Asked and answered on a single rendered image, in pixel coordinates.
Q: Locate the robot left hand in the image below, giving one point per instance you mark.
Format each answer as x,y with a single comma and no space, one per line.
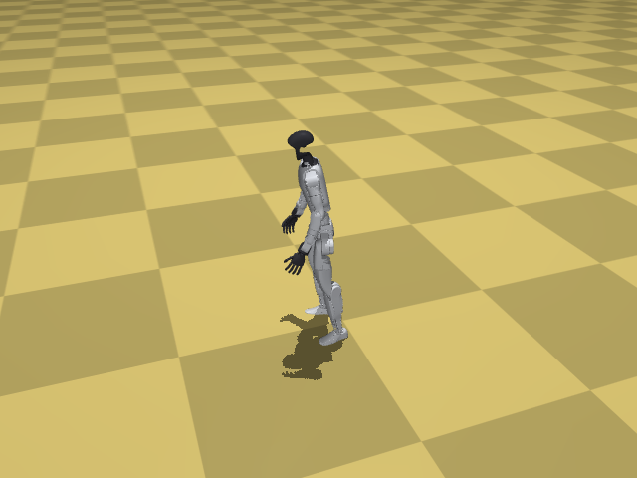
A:
298,259

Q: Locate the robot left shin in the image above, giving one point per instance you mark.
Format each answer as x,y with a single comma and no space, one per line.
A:
334,304

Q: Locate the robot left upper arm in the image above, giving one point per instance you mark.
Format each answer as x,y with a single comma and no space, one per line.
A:
313,187

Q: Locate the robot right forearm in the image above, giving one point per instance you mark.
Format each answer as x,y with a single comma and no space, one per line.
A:
301,205

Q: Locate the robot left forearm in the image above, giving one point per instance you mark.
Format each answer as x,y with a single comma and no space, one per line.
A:
314,228

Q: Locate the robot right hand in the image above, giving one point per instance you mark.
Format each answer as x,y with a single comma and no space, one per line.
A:
290,221

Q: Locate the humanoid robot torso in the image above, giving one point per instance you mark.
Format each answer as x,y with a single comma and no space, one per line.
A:
326,225

